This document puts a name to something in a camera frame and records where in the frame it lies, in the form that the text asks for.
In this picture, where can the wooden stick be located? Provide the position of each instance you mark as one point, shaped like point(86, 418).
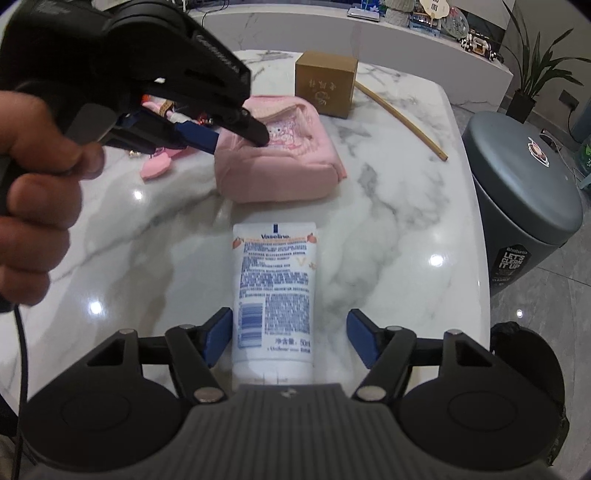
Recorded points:
point(401, 117)

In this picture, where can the striped bowl stack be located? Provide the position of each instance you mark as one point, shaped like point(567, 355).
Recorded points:
point(399, 14)

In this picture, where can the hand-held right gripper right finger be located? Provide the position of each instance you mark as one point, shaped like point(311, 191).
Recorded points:
point(362, 339)

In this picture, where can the potted plant in black pot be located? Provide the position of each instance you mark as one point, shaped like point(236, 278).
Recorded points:
point(526, 99)

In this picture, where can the brown cardboard box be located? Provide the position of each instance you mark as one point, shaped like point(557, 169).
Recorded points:
point(325, 85)

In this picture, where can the large green label water jug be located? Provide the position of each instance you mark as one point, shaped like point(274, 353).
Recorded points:
point(585, 154)

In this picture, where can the black and white toy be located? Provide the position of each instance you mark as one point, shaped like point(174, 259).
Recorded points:
point(480, 46)

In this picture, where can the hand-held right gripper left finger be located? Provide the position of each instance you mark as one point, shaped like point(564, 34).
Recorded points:
point(219, 334)

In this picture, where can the white marble TV cabinet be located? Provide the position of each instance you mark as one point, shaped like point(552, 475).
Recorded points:
point(286, 23)

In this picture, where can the grey trash bin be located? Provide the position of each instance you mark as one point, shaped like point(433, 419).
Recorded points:
point(517, 194)

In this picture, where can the white lotion tube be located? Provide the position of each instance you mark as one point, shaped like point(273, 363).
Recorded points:
point(274, 295)

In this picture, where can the person's left hand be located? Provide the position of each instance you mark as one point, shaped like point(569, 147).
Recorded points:
point(41, 184)

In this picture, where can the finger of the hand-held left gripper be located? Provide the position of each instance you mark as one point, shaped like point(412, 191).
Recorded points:
point(251, 131)
point(198, 138)

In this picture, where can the round white hand fan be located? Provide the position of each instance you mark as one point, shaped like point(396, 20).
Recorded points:
point(436, 9)

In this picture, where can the pink fabric pouch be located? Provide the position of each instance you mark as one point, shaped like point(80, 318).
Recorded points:
point(281, 170)

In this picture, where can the flat blue box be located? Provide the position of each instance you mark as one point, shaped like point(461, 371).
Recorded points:
point(425, 25)

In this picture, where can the wall outlet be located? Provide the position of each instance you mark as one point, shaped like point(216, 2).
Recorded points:
point(569, 99)

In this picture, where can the silver laptop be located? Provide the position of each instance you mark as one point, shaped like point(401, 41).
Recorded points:
point(364, 14)

